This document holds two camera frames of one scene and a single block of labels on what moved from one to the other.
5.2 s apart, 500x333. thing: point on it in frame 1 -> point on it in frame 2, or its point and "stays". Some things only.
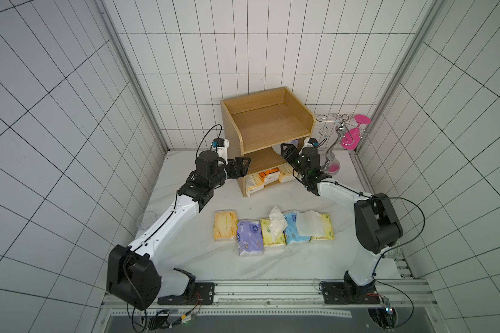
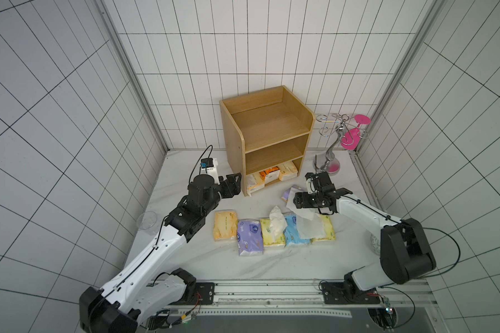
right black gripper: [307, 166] -> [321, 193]
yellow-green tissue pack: [272, 228] stays
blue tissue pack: [290, 232] stays
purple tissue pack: [249, 237] stays
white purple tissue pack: [294, 142] -> [288, 197]
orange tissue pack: [270, 176] stays
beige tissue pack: [285, 173] stays
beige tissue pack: [253, 182] stays
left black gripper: [243, 171] -> [235, 186]
